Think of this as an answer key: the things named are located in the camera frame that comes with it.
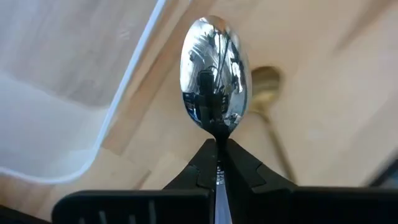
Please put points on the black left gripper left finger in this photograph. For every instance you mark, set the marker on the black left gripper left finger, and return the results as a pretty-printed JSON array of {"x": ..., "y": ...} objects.
[{"x": 140, "y": 205}]

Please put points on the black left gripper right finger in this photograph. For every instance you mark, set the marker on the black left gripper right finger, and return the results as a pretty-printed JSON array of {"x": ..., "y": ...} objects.
[{"x": 295, "y": 205}]

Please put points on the clear plastic bin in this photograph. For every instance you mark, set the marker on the clear plastic bin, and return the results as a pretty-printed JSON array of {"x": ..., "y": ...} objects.
[{"x": 46, "y": 124}]

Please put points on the gold spoon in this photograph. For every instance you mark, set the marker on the gold spoon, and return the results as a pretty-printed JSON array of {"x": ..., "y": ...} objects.
[{"x": 264, "y": 84}]

